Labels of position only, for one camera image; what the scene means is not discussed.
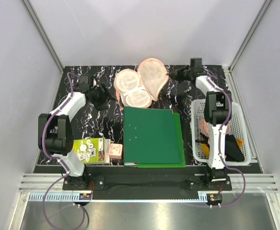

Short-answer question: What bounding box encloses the pink lace garment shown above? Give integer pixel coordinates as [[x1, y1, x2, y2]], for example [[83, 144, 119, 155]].
[[196, 118, 231, 146]]

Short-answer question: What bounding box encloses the left aluminium frame post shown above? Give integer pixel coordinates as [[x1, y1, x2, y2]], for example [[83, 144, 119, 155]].
[[21, 0, 64, 72]]

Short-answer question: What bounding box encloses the pink floral mesh laundry bag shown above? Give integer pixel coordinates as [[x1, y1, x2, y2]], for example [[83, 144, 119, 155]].
[[113, 57, 169, 110]]

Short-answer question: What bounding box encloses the mustard yellow garment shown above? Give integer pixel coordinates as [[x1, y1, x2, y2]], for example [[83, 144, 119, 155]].
[[201, 138, 245, 159]]

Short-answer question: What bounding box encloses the aluminium rail crossbar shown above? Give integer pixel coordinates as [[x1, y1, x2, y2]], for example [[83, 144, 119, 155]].
[[19, 173, 278, 193]]

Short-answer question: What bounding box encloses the white slotted cable duct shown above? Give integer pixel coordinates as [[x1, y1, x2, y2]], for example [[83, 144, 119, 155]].
[[29, 191, 207, 203]]

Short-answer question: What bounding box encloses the white perforated plastic basket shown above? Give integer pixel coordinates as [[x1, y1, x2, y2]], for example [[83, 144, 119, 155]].
[[191, 99, 251, 166]]

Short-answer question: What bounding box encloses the dark green ring binder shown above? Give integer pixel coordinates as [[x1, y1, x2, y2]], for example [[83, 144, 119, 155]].
[[123, 107, 180, 166]]

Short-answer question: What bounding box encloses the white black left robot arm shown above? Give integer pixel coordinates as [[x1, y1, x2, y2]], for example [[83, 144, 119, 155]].
[[38, 82, 116, 190]]

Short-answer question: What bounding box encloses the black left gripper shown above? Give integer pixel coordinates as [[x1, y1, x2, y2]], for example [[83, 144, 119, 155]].
[[90, 82, 117, 111]]

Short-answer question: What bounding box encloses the light green folder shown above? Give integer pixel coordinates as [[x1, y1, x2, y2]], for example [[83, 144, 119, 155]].
[[137, 113, 186, 168]]

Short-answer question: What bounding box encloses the right aluminium frame post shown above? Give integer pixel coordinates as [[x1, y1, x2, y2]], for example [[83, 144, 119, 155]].
[[228, 0, 273, 72]]

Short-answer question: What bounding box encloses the aluminium frame post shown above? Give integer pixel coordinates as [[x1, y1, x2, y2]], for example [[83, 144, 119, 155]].
[[228, 0, 273, 72], [21, 0, 64, 72]]

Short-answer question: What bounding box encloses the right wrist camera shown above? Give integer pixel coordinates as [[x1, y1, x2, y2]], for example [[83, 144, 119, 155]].
[[190, 57, 202, 69]]

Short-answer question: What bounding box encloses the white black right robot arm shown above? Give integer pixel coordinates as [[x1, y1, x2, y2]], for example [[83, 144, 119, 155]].
[[168, 66, 232, 190]]

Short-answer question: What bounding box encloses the black bra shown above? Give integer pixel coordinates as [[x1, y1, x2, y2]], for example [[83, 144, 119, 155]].
[[196, 135, 246, 162]]

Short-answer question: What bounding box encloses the small pink box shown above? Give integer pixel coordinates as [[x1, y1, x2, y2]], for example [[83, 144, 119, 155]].
[[109, 143, 123, 160]]

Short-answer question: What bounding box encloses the lime green illustrated book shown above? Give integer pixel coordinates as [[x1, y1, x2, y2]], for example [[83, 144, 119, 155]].
[[73, 138, 111, 165]]

